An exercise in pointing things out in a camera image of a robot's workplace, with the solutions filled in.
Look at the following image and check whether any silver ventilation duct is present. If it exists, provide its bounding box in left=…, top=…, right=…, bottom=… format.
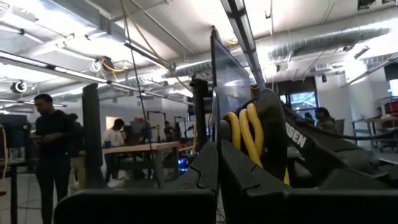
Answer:
left=267, top=26, right=392, bottom=62

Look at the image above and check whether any background desk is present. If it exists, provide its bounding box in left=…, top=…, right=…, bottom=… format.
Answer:
left=351, top=113, right=398, bottom=153

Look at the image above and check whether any yellow cord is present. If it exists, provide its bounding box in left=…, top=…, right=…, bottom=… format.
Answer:
left=223, top=103, right=290, bottom=187

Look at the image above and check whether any large flat monitor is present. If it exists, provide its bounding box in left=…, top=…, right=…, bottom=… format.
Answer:
left=210, top=29, right=253, bottom=147

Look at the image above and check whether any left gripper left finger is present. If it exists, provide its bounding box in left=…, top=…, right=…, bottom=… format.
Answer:
left=54, top=141, right=220, bottom=224

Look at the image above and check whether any black cord spool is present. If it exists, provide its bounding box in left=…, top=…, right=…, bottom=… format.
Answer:
left=211, top=88, right=289, bottom=181

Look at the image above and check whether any grey office chair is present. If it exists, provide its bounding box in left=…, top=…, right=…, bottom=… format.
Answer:
left=333, top=118, right=346, bottom=135

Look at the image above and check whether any black equipment cart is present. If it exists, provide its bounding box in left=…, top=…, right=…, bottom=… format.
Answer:
left=0, top=113, right=32, bottom=224

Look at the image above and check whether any yellow hanging power cable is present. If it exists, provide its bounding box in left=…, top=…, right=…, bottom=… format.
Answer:
left=126, top=0, right=200, bottom=156

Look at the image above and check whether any black ceiling cable reel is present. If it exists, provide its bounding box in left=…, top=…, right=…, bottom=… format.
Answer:
left=89, top=55, right=128, bottom=74
left=10, top=80, right=29, bottom=95

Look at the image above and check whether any black monitor post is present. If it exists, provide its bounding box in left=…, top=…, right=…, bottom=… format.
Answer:
left=189, top=78, right=210, bottom=154

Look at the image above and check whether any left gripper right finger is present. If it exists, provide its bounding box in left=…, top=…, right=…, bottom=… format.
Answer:
left=220, top=139, right=398, bottom=224

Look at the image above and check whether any thin black slanted pole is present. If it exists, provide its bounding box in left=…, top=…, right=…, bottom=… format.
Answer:
left=119, top=0, right=155, bottom=156

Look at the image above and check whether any wooden table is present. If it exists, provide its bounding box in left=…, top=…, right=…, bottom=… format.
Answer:
left=79, top=141, right=182, bottom=189

